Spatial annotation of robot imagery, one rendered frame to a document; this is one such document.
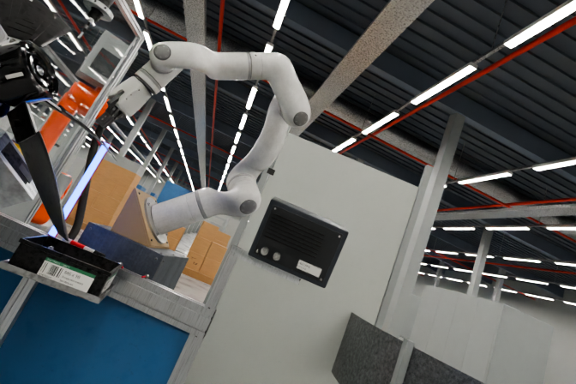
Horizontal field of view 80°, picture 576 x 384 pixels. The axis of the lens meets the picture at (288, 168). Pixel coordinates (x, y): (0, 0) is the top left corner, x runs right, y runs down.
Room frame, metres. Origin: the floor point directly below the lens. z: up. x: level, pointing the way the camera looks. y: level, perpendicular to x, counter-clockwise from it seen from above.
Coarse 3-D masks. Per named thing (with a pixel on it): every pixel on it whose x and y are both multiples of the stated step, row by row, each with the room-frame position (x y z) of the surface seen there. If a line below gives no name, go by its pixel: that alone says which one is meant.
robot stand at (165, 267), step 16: (96, 224) 1.29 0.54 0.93; (80, 240) 1.27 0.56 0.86; (96, 240) 1.27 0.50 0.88; (112, 240) 1.26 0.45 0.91; (128, 240) 1.25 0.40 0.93; (112, 256) 1.26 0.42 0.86; (128, 256) 1.25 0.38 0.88; (144, 256) 1.24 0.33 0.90; (160, 256) 1.24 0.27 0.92; (176, 256) 1.37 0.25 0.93; (144, 272) 1.24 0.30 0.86; (160, 272) 1.28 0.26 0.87; (176, 272) 1.45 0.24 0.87
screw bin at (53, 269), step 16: (32, 240) 0.93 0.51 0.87; (48, 240) 1.03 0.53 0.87; (16, 256) 0.87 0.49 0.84; (32, 256) 0.88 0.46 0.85; (48, 256) 0.89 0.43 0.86; (64, 256) 0.89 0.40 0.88; (80, 256) 1.05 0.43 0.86; (96, 256) 1.06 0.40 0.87; (32, 272) 0.88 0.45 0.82; (48, 272) 0.89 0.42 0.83; (64, 272) 0.90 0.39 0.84; (80, 272) 0.90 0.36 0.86; (96, 272) 0.91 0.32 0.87; (112, 272) 0.93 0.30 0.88; (80, 288) 0.91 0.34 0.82; (96, 288) 0.91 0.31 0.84
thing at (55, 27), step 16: (0, 0) 0.75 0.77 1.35; (16, 0) 0.78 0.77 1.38; (0, 16) 0.73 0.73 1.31; (16, 16) 0.76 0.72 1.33; (32, 16) 0.79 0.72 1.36; (48, 16) 0.84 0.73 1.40; (16, 32) 0.73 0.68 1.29; (32, 32) 0.76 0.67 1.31; (48, 32) 0.80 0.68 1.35; (64, 32) 0.86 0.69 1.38
